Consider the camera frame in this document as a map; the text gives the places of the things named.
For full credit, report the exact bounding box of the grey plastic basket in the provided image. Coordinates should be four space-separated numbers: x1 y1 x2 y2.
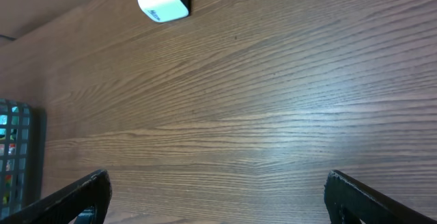
1 98 31 220

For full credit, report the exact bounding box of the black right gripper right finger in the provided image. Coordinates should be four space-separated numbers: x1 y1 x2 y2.
324 170 436 224

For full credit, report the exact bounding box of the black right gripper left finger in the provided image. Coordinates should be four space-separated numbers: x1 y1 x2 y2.
1 169 112 224

